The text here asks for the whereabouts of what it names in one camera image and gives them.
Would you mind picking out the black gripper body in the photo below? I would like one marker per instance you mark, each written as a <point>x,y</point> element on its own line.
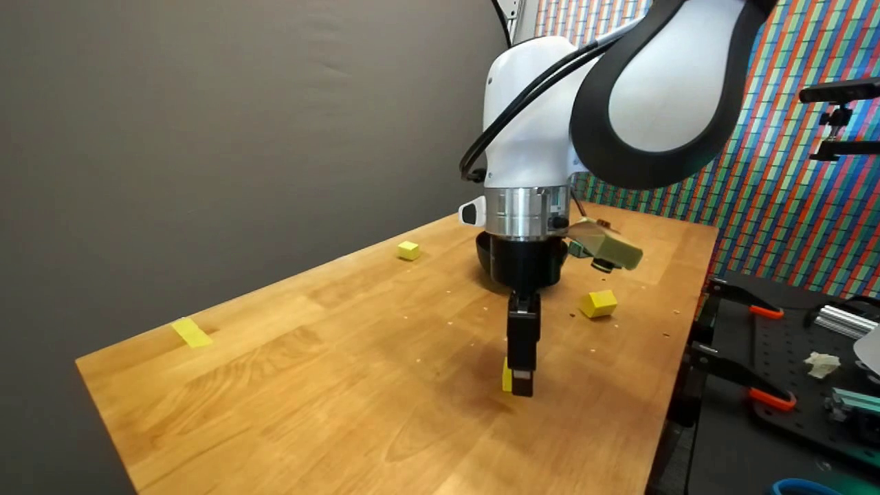
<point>524,264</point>

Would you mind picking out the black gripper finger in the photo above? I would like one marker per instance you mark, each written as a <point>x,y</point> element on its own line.
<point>524,341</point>

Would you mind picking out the pale yellow wooden block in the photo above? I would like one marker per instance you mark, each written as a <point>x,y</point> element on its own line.
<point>409,251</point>

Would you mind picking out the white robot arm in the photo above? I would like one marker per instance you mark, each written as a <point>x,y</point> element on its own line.
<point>533,119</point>

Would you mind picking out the black bowl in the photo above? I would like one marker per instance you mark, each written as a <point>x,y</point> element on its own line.
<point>479,253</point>

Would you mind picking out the black perforated side table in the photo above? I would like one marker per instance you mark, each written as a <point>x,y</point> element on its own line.
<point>793,367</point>

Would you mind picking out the multicoloured patterned backdrop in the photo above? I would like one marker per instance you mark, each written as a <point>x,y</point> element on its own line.
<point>798,209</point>

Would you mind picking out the white plastic part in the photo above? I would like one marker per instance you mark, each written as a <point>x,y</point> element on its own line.
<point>823,363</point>

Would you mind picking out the blue round object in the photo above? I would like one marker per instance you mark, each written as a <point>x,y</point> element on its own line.
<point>806,488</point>

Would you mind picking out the grey fabric backdrop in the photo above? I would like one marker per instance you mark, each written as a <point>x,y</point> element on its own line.
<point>230,137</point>

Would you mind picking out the grey metal bar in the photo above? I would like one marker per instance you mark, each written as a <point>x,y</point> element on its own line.
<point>842,320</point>

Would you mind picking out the teal tool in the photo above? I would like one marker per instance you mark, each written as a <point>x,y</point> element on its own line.
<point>856,400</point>

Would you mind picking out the grey round plate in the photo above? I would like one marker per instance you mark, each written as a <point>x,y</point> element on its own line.
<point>871,352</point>

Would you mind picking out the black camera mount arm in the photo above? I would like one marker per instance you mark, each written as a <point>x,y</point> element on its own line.
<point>841,92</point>

